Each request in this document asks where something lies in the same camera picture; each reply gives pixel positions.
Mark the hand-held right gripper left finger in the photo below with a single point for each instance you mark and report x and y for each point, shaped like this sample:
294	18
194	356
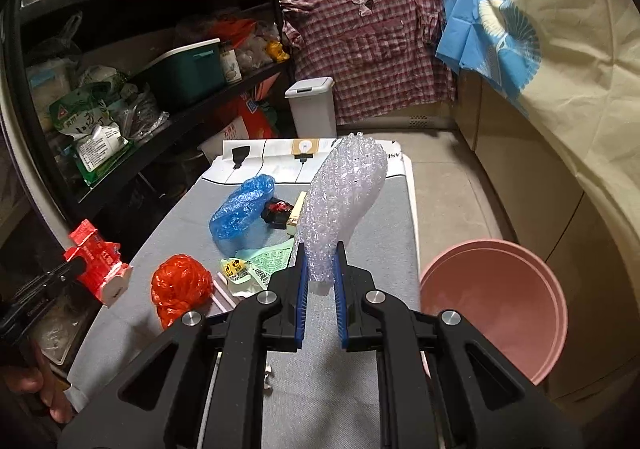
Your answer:
300	301

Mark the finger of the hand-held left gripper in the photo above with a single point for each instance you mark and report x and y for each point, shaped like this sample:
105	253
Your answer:
57	275

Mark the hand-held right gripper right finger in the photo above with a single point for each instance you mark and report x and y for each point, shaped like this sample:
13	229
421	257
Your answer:
339	301

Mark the red paper carton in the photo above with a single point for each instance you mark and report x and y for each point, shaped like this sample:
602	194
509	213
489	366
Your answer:
100	261

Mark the beige cardboard box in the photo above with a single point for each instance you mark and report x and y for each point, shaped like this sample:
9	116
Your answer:
296	214

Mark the black red snack wrapper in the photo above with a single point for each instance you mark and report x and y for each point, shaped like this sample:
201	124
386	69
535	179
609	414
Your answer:
276	213

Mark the blue plastic bag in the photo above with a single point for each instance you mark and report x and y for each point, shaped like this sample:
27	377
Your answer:
242	211

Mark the clear bubble wrap sheet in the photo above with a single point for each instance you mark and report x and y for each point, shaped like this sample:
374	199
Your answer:
345	189

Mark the orange plastic bag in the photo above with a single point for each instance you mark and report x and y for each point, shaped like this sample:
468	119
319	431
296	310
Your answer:
181	286

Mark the pink plastic basin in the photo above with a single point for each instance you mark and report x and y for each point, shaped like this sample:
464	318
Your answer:
495	301

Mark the white lidded trash bin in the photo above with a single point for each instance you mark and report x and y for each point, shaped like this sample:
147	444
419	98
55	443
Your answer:
312	106

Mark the person's left hand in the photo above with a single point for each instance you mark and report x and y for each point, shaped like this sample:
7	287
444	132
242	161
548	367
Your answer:
52	394

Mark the green paper label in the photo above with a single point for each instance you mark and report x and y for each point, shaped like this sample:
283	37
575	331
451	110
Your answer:
257	264

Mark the white paper straw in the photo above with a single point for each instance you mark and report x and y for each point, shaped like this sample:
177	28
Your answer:
231	292
224	300

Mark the grey folding ironing table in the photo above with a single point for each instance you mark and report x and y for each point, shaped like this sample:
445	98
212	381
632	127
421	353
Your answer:
382	239

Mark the small white paper scrap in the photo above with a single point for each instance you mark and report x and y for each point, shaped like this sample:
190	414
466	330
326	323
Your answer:
268	376

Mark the green white food packet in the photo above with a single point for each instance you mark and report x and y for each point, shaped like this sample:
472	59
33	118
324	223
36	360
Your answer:
102	151

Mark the orange printed rice sack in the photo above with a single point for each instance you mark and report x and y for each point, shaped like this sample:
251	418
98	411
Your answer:
250	121

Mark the teal storage box white lid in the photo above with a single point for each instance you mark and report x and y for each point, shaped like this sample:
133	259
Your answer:
185	74

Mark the glass jar with label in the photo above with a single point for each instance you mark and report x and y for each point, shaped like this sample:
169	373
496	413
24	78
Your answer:
230	64

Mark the red plaid shirt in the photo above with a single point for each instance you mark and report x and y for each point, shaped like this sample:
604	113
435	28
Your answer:
370	54

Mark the yellow figurine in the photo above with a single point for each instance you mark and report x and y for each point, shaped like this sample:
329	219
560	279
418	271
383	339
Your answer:
277	50

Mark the orange bag on shelf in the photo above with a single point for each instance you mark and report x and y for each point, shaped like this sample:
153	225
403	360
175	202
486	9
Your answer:
234	31

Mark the cream blue fan-print cloth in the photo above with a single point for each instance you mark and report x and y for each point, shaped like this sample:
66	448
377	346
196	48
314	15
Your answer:
575	94

